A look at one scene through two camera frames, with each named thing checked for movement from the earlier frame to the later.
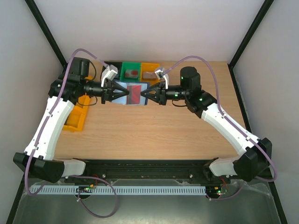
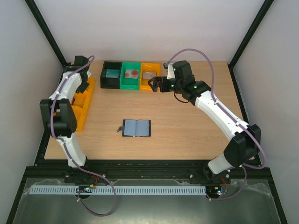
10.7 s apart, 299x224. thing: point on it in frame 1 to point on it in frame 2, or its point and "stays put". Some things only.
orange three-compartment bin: x=74 y=121 stays put
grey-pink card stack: x=149 y=75 stays put
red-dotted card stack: x=131 y=73 stays put
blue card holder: x=123 y=100 to x=136 y=128
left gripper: x=108 y=91 to x=82 y=89
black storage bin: x=118 y=64 stays put
